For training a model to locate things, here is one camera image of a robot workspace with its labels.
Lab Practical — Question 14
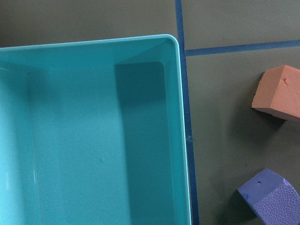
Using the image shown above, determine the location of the teal plastic bin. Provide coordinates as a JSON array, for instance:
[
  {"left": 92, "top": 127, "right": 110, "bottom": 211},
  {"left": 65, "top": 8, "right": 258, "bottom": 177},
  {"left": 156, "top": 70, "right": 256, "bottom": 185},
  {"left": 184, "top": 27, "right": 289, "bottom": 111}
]
[{"left": 0, "top": 34, "right": 192, "bottom": 225}]

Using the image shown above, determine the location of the orange block left side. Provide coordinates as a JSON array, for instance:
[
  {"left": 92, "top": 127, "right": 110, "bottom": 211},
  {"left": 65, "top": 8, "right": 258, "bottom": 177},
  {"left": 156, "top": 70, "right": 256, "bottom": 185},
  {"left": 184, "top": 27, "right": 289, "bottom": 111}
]
[{"left": 252, "top": 65, "right": 300, "bottom": 122}]

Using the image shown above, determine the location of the purple block left side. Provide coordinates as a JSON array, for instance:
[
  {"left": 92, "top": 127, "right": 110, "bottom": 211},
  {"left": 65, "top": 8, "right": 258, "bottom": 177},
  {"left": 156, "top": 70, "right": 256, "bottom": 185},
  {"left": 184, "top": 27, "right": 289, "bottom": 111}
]
[{"left": 237, "top": 168, "right": 300, "bottom": 225}]

